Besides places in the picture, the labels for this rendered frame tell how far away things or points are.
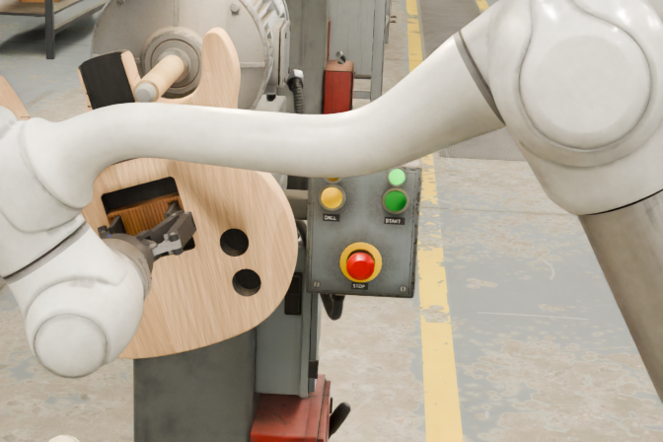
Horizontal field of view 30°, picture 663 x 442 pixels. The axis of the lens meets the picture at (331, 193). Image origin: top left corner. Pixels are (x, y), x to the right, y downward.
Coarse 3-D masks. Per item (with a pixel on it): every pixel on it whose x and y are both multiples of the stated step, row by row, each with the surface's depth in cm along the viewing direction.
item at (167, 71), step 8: (168, 56) 168; (176, 56) 168; (160, 64) 162; (168, 64) 163; (176, 64) 165; (152, 72) 156; (160, 72) 157; (168, 72) 160; (176, 72) 163; (144, 80) 152; (152, 80) 152; (160, 80) 154; (168, 80) 158; (136, 88) 152; (160, 88) 153; (168, 88) 159; (160, 96) 153
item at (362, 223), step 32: (416, 160) 177; (320, 192) 175; (352, 192) 175; (384, 192) 175; (416, 192) 175; (320, 224) 176; (352, 224) 176; (384, 224) 176; (416, 224) 176; (320, 256) 178; (384, 256) 177; (416, 256) 178; (320, 288) 179; (352, 288) 179; (384, 288) 179
